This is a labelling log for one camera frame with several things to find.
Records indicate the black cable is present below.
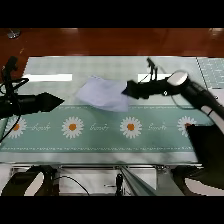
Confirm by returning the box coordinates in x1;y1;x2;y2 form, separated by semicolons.
170;94;202;111
52;175;91;197
0;77;30;143

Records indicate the silver frame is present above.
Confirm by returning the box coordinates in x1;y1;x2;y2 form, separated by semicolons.
0;161;224;197

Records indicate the pale lavender shirt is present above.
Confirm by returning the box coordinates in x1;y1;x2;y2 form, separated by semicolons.
75;75;132;113

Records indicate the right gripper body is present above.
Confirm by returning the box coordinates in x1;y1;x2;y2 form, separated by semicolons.
131;79;168;101

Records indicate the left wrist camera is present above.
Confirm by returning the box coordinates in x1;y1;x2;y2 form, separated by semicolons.
1;55;20;83

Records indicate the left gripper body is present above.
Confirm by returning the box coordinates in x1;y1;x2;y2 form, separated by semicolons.
32;92;52;114

